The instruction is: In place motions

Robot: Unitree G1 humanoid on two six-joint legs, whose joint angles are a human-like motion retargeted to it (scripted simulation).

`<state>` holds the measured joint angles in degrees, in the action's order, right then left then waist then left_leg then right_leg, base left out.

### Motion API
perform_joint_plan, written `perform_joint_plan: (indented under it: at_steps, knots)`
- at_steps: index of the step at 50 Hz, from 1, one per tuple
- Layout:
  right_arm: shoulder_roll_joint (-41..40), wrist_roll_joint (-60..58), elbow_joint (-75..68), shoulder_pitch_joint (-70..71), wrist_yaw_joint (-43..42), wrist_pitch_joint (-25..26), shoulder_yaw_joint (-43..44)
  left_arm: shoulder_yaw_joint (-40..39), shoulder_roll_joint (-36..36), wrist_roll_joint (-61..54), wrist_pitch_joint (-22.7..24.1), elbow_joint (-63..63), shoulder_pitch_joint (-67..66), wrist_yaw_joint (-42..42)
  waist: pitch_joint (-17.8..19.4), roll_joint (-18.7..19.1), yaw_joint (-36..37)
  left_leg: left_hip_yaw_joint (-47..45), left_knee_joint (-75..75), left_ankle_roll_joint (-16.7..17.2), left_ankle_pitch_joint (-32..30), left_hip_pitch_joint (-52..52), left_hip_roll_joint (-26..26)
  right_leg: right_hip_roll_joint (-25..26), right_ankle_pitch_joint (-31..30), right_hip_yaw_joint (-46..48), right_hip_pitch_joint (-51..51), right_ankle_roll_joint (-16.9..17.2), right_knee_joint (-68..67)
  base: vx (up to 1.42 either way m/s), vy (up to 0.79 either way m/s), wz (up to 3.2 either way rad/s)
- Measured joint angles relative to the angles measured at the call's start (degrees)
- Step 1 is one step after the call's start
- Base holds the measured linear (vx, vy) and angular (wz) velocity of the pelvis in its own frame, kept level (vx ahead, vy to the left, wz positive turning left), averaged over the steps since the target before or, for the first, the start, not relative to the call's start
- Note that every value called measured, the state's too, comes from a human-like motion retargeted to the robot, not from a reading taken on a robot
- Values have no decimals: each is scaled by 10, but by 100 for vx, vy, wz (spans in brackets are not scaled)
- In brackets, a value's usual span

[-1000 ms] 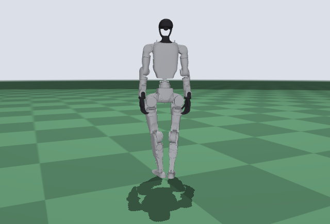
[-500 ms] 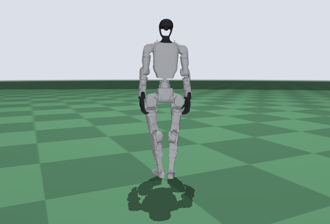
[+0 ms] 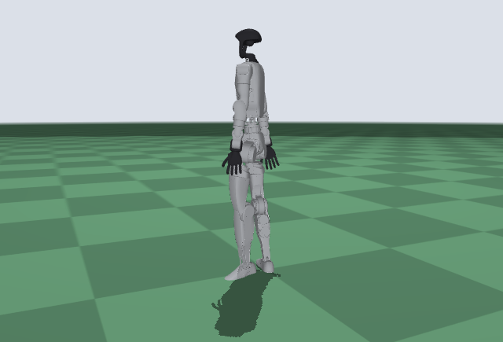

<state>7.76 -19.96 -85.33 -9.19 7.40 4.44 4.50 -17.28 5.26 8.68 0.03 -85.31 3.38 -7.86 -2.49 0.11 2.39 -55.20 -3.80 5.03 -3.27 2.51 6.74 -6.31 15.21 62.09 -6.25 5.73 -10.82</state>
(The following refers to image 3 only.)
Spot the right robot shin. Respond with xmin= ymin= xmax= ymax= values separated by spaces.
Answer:
xmin=254 ymin=198 xmax=270 ymax=262

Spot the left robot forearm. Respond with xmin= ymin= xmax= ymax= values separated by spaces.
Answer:
xmin=232 ymin=101 xmax=247 ymax=149

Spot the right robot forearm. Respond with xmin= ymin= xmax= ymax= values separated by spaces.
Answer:
xmin=257 ymin=110 xmax=270 ymax=145

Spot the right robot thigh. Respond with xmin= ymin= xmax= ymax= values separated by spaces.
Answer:
xmin=245 ymin=144 xmax=266 ymax=215

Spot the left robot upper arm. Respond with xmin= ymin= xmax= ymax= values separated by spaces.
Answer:
xmin=233 ymin=64 xmax=253 ymax=111

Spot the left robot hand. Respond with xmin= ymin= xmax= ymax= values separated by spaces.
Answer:
xmin=222 ymin=139 xmax=243 ymax=175

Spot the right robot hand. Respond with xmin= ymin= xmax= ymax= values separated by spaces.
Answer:
xmin=260 ymin=137 xmax=279 ymax=170

